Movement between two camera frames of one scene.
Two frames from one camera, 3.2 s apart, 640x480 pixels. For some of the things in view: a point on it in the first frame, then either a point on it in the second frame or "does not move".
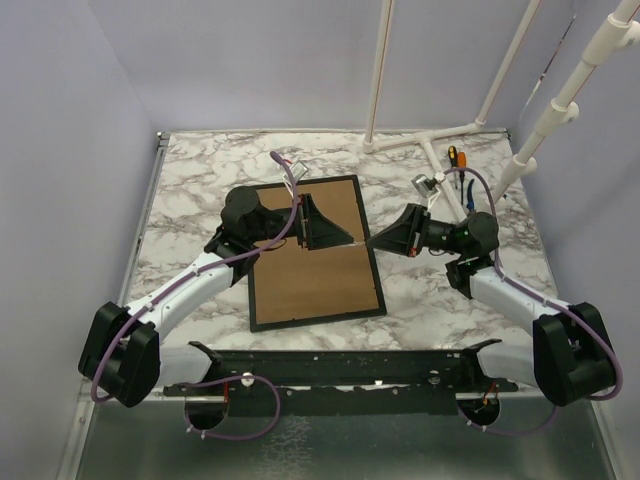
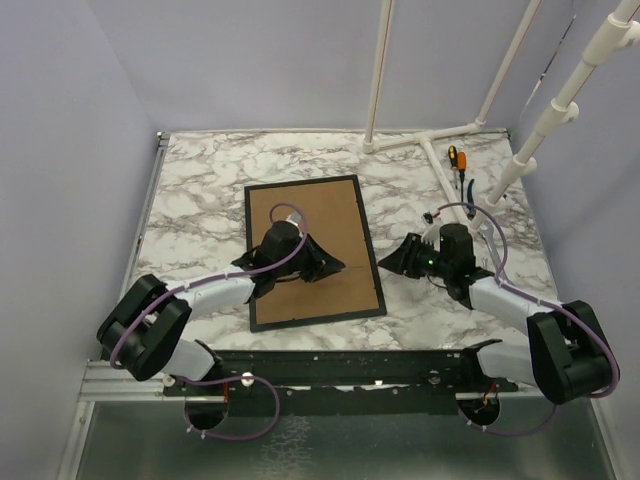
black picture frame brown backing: [290, 286] does not move
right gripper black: [407, 235] to [404, 259]
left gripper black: [317, 231] to [321, 263]
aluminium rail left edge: [137, 248] does not move
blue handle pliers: [470, 204] does not move
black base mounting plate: [344, 382] does not move
